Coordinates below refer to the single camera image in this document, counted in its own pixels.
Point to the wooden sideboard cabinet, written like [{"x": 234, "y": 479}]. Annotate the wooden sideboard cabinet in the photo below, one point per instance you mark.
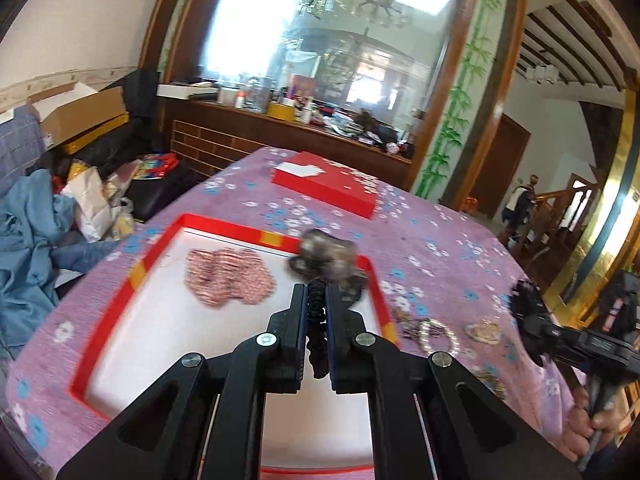
[{"x": 240, "y": 135}]

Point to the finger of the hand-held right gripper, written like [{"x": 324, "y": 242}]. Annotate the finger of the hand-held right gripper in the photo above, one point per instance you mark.
[
  {"x": 530, "y": 302},
  {"x": 537, "y": 347}
]

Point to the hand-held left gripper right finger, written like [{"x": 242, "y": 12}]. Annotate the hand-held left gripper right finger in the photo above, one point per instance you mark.
[{"x": 331, "y": 330}]

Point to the flat yellow box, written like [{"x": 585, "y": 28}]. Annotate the flat yellow box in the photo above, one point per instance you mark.
[{"x": 95, "y": 135}]

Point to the crumpled plastic bags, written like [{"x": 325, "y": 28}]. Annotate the crumpled plastic bags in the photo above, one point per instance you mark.
[{"x": 97, "y": 200}]

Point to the blue checked quilt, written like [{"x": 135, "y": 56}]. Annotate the blue checked quilt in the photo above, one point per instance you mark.
[{"x": 17, "y": 150}]

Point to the bamboo painted glass panel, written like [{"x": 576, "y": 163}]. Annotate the bamboo painted glass panel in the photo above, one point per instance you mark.
[{"x": 460, "y": 110}]

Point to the flat white box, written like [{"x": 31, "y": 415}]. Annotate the flat white box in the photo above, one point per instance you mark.
[{"x": 185, "y": 90}]

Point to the gold trimmed column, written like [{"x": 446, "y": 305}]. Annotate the gold trimmed column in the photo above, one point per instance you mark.
[{"x": 610, "y": 200}]

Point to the purple floral tablecloth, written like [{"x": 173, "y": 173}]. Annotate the purple floral tablecloth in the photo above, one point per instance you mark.
[{"x": 440, "y": 260}]

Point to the red plaid scrunchie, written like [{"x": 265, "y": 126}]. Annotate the red plaid scrunchie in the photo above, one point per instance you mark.
[{"x": 227, "y": 277}]

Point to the blue cloth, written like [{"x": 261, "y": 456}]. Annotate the blue cloth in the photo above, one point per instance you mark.
[{"x": 30, "y": 250}]

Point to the white ceiling lamp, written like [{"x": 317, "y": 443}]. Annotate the white ceiling lamp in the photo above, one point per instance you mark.
[{"x": 545, "y": 74}]

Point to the person's right hand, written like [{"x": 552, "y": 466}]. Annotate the person's right hand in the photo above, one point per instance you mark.
[{"x": 582, "y": 440}]

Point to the wooden stair railing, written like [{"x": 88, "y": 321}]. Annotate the wooden stair railing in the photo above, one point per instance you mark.
[{"x": 560, "y": 220}]

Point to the large wall mirror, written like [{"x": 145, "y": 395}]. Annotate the large wall mirror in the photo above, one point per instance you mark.
[{"x": 320, "y": 40}]

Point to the red gift box tray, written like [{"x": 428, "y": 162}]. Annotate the red gift box tray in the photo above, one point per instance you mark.
[{"x": 150, "y": 340}]

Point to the open cardboard box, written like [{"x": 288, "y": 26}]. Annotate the open cardboard box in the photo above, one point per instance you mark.
[{"x": 82, "y": 110}]

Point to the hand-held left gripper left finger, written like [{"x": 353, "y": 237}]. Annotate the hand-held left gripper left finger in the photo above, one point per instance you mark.
[{"x": 300, "y": 325}]

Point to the brown wooden door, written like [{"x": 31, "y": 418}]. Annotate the brown wooden door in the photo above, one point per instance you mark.
[{"x": 502, "y": 165}]

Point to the red gift box lid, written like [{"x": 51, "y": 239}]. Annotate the red gift box lid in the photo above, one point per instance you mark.
[{"x": 330, "y": 185}]

